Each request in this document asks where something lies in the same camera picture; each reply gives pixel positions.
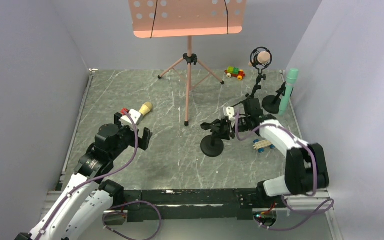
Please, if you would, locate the teal microphone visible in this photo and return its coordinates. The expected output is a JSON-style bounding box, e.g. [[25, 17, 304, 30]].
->
[[278, 68, 299, 116]]

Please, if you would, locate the pink microphone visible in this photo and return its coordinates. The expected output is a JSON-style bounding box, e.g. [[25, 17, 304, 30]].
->
[[248, 51, 272, 66]]

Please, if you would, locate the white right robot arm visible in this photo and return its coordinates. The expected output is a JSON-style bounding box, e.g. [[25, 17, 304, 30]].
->
[[200, 98, 330, 199]]

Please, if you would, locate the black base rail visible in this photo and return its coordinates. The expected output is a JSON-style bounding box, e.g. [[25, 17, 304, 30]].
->
[[90, 188, 309, 223]]

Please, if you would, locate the yellow microphone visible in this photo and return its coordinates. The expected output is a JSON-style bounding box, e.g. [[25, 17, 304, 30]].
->
[[139, 102, 153, 116]]

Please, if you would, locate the black round-base mic stand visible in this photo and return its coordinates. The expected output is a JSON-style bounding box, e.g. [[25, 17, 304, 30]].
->
[[261, 82, 286, 115], [200, 122, 224, 158]]

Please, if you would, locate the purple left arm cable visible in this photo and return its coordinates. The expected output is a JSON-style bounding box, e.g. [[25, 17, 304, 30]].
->
[[32, 110, 162, 240]]

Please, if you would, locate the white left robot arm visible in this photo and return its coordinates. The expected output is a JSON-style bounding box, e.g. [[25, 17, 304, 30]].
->
[[16, 109, 152, 240]]

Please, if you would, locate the colourful toy block train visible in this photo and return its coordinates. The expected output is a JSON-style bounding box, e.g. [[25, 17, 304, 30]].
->
[[224, 66, 246, 81]]

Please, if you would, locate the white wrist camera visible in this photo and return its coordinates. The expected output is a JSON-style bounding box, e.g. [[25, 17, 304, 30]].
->
[[222, 106, 236, 122], [120, 108, 144, 127]]

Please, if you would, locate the pink music stand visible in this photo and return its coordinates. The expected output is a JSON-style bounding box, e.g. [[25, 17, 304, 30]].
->
[[128, 0, 247, 126]]

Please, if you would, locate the black tripod microphone stand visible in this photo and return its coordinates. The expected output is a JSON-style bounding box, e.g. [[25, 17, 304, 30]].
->
[[240, 46, 273, 104]]

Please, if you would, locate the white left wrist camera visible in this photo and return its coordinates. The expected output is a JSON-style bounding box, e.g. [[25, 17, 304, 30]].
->
[[120, 108, 144, 127]]

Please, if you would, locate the white blue toy block car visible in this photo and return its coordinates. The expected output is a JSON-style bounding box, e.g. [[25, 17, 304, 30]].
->
[[253, 139, 276, 153]]

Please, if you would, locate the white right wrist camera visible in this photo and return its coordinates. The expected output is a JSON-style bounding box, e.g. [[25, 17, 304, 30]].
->
[[222, 106, 236, 122]]

